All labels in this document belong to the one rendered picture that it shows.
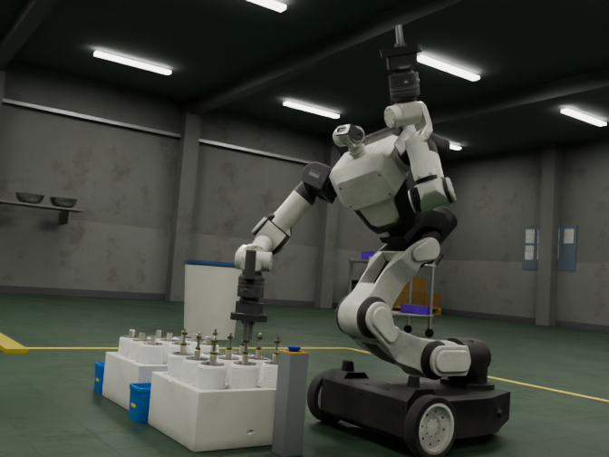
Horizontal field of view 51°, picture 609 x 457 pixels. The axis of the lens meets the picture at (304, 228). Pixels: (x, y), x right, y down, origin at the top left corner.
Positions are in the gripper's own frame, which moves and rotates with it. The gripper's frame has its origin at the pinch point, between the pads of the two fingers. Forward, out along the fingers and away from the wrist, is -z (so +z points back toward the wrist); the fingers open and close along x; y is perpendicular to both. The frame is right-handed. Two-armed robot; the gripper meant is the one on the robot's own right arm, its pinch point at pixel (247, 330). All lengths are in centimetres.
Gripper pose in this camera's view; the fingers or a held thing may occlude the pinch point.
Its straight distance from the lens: 214.6
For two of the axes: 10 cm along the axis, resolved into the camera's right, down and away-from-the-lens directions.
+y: 2.6, 1.0, 9.6
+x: 9.6, 0.5, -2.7
